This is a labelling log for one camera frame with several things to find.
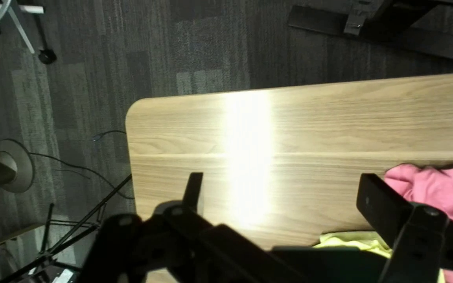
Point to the pink cloth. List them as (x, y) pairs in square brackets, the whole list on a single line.
[(441, 185)]

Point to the yellow-green cloth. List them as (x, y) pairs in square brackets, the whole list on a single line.
[(353, 242)]

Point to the grey round pole base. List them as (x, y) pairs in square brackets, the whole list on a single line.
[(12, 167)]

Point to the white-base office chair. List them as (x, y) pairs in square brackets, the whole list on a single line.
[(25, 33)]

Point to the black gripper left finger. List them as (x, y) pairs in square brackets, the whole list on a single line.
[(185, 245)]

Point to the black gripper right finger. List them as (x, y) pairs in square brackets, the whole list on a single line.
[(421, 240)]

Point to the black tripod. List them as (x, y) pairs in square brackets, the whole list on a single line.
[(70, 236)]

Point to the black metal frame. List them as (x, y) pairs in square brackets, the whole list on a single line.
[(394, 36)]

